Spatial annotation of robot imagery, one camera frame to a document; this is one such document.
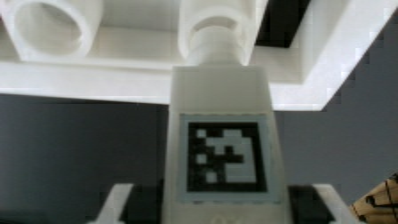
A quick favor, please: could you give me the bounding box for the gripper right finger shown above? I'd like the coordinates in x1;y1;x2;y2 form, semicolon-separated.
313;184;362;224

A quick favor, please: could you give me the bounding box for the white chair leg with marker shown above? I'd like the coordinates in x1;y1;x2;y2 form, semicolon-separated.
162;26;291;224

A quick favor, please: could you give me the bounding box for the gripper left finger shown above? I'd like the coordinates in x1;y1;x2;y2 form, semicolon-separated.
87;183;133;224

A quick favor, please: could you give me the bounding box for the white chair seat part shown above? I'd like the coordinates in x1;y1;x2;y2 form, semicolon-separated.
0;0;398;111

